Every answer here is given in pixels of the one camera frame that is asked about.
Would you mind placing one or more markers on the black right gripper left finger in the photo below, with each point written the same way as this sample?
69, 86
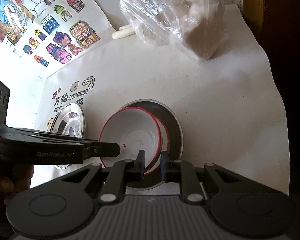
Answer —
122, 173

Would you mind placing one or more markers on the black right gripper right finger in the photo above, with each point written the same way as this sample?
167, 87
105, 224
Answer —
183, 173

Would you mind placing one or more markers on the deep steel bowl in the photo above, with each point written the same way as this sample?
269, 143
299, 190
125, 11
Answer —
168, 117

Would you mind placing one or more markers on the white bowl red rim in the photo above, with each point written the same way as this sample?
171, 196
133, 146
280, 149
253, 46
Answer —
165, 145
133, 129

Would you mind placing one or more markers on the shiny steel plate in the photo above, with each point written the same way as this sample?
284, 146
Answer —
69, 120

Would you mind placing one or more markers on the person's left hand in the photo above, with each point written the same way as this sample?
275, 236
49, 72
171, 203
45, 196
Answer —
14, 180

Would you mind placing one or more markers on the front white rolled stick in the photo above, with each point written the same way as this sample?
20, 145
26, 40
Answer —
123, 33

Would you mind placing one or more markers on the white rolled stick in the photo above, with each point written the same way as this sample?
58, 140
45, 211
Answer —
123, 33
124, 27

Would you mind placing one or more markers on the houses drawing paper sheet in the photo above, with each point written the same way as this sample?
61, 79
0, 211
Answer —
63, 32

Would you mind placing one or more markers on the rear white rolled stick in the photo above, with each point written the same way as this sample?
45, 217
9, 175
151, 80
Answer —
124, 27

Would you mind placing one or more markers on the plastic bag of buns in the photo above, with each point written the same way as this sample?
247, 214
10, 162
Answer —
195, 27

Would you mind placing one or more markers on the wooden furniture edge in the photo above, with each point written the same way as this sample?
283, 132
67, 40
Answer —
253, 14

